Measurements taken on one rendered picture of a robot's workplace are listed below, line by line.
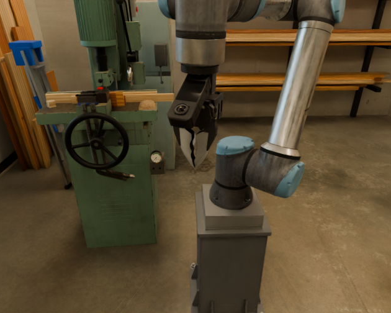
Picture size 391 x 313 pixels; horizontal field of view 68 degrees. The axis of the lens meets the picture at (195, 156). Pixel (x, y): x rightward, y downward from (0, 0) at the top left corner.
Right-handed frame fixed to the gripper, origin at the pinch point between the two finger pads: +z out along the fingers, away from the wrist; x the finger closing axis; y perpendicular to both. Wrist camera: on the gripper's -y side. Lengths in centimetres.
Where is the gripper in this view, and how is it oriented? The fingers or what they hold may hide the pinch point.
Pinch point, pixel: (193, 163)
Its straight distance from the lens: 61.5
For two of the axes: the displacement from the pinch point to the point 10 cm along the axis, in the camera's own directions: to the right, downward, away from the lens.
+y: 3.6, -4.2, 8.3
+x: -9.3, -1.8, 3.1
